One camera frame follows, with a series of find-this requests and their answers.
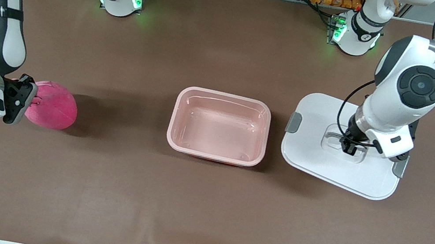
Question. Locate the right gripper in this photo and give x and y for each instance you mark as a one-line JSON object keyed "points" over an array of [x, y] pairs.
{"points": [[13, 87]]}

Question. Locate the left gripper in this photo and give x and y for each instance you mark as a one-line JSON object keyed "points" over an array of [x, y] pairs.
{"points": [[351, 136]]}

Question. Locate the pink plush toy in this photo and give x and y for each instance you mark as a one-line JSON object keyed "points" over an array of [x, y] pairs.
{"points": [[54, 109]]}

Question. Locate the white box lid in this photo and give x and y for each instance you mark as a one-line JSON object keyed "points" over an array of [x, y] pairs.
{"points": [[310, 152]]}

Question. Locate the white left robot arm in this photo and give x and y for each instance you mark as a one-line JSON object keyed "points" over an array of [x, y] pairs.
{"points": [[420, 86]]}

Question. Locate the pink plastic box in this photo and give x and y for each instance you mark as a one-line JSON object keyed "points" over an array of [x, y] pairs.
{"points": [[221, 127]]}

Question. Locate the brown table cover sheet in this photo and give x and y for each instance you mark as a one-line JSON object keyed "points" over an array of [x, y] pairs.
{"points": [[202, 209]]}

